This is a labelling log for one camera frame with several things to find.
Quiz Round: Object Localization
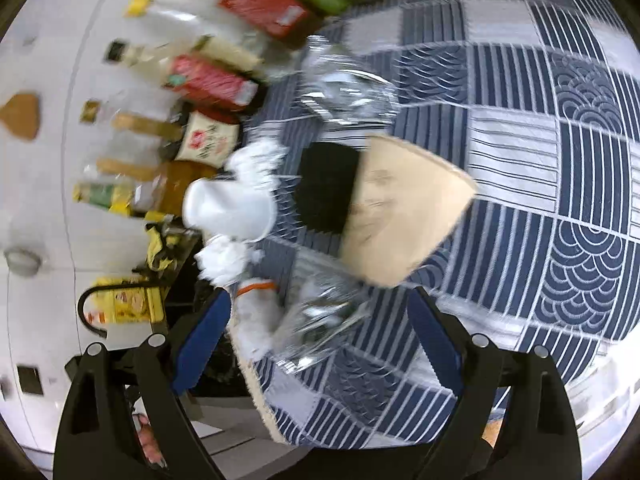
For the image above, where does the soy sauce bottle white label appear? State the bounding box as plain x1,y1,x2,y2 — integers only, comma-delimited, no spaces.
80,100,243,168

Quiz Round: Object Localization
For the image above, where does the round white wall hook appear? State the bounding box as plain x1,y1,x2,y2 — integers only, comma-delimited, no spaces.
4,247,43,277

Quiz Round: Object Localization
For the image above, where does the clear bottle with beige label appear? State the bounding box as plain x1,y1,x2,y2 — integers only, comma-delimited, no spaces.
192,35,263,78

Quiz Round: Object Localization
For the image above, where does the white bottle with orange band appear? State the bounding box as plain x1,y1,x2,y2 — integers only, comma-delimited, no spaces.
227,277,286,361

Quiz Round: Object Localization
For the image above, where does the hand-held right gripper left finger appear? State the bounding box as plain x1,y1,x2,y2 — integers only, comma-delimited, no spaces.
52,287,233,480

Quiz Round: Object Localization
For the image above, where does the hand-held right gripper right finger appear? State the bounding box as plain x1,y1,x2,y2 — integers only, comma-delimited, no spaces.
407,287,583,480

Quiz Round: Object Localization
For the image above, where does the yellow green label bottle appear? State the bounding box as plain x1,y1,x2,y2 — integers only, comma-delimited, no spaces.
74,181,147,215

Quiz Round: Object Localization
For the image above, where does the beige kraft paper piece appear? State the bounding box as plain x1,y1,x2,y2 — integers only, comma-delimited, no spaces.
340,135,478,286

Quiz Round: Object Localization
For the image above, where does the yellow plastic bag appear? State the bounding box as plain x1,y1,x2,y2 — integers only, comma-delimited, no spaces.
145,220,196,273

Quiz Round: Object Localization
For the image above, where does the white cup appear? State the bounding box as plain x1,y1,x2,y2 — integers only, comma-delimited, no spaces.
181,177,276,241

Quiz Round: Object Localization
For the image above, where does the brown wooden wall hanger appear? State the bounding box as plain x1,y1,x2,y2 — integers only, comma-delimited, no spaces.
0,92,41,141

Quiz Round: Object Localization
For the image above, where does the black sponge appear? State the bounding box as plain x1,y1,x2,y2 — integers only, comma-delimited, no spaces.
295,142,363,233

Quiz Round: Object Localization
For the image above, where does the red label bottle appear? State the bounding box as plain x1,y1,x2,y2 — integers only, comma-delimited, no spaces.
105,37,266,113
217,0,313,41

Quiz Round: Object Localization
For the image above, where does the yellow label oil jug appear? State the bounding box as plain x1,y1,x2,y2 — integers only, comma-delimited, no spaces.
77,277,168,338

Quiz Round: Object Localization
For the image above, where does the amber bottle with gold neck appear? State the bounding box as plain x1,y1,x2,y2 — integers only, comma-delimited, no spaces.
97,157,221,216

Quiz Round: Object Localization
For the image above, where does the white tissue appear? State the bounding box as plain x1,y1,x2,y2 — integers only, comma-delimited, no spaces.
225,140,288,193
194,235,261,288

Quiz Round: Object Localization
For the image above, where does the blue white patterned tablecloth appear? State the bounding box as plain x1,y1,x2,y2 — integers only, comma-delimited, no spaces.
227,0,640,446

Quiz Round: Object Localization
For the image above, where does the clear plastic wrap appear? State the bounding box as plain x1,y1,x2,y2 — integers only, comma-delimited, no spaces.
300,35,401,128
272,275,371,373

